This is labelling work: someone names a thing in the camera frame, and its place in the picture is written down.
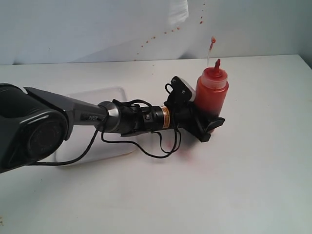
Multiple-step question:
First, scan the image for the white rectangular plastic tray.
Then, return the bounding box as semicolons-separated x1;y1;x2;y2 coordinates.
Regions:
52;87;135;165

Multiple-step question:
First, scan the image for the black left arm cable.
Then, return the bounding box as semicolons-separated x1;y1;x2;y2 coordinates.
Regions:
36;82;182;166

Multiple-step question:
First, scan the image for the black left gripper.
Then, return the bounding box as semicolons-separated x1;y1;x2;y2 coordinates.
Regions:
171;104;225;142

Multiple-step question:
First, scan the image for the white paper sheet on wall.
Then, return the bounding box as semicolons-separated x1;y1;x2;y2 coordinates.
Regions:
168;0;189;26

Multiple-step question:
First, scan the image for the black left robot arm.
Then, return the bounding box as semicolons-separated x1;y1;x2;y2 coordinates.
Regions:
0;83;225;173

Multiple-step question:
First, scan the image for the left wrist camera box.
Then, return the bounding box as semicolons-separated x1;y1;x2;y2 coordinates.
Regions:
164;76;195;109

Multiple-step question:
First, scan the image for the red ketchup squeeze bottle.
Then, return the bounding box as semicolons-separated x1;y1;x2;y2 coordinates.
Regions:
194;59;229;118

